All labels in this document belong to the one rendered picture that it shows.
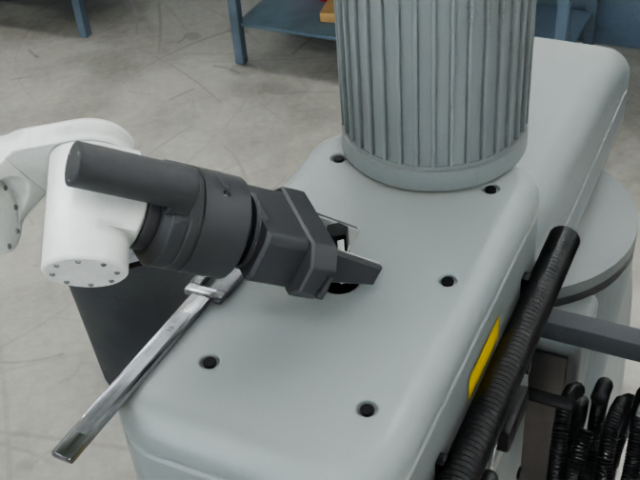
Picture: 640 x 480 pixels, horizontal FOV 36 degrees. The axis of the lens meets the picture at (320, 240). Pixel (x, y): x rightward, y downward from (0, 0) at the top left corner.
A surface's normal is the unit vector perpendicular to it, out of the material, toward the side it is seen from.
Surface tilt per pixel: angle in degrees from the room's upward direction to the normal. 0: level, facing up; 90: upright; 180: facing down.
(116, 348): 93
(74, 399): 0
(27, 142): 31
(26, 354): 0
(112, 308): 94
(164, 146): 0
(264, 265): 90
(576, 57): 8
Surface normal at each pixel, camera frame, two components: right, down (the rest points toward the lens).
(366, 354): -0.07, -0.79
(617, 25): -0.43, 0.58
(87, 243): 0.25, -0.38
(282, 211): 0.41, -0.80
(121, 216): 0.52, -0.35
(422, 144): -0.19, 0.62
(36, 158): 0.04, 0.92
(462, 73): 0.19, 0.59
